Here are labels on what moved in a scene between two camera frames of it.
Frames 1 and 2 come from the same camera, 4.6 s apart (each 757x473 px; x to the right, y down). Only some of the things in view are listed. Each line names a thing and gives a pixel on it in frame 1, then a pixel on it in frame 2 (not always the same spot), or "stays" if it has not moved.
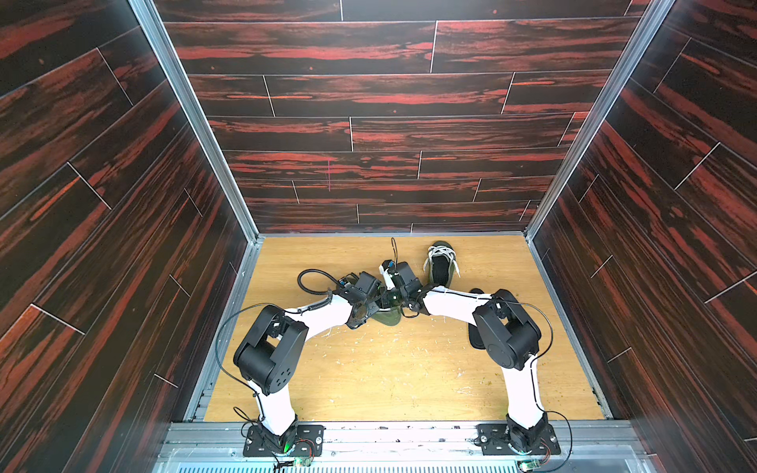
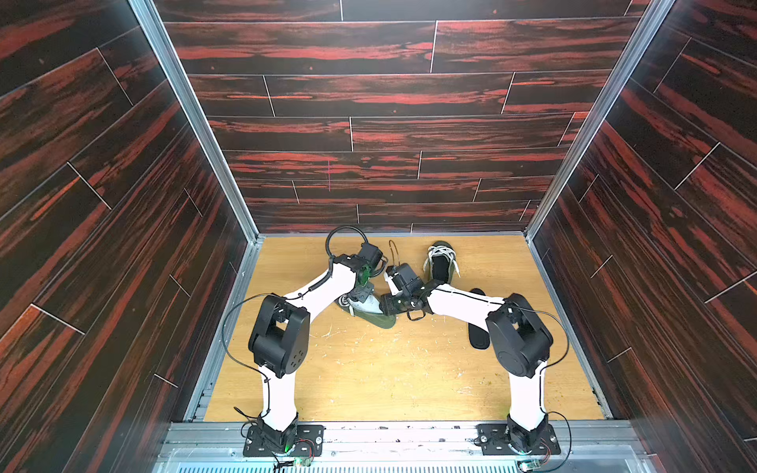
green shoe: [442, 263] stays
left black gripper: [373, 308] -> [369, 286]
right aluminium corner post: [657, 13] stays
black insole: [474, 335] stays
